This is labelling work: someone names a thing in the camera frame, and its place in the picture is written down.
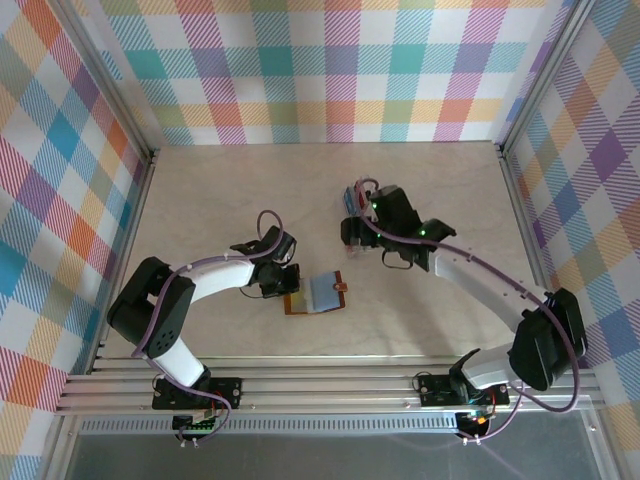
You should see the grey metal sheet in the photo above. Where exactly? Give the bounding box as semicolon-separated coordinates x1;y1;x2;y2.
62;409;609;480

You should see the aluminium left side rail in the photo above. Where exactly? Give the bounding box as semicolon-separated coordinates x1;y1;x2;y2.
85;147;161;374

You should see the aluminium right side rail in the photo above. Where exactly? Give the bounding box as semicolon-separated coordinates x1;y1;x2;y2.
494;142;574;370

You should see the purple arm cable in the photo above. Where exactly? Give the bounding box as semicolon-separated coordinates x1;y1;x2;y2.
130;209;287;446
349;175;585;445

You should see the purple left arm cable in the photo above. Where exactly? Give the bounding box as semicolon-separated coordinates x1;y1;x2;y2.
130;209;287;446

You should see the aluminium left corner post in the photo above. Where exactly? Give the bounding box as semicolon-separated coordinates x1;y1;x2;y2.
53;0;160;169

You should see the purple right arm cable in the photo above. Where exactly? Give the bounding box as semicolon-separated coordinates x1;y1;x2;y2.
349;175;585;445

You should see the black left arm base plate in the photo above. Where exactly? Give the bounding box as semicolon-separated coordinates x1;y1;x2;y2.
152;375;245;412

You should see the perforated metal strip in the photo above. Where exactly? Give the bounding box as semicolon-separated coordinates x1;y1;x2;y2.
78;418;460;436

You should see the aluminium corner post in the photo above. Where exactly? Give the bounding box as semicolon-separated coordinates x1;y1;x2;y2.
53;0;160;169
494;0;599;156

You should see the aluminium rail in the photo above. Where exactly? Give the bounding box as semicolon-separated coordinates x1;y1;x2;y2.
494;142;574;370
85;147;161;374

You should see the aluminium right corner post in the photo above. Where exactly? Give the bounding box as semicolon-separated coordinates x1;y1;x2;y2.
494;0;599;156

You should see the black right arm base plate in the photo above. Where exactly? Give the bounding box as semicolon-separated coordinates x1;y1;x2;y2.
417;372;510;407

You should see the brown leather card holder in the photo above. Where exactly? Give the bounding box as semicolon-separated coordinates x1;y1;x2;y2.
283;269;350;317

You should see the aluminium rail frame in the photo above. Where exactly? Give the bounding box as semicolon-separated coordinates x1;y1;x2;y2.
53;355;607;417

